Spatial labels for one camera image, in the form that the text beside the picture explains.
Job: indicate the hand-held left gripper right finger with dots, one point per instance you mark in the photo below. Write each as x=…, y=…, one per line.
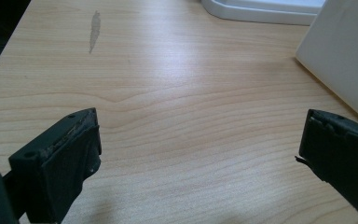
x=338, y=152

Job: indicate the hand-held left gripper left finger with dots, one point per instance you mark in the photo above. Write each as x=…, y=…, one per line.
x=59, y=168

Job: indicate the white box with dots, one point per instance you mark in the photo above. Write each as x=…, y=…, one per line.
x=345, y=49

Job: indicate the white tray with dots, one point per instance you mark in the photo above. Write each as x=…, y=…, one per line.
x=261, y=11

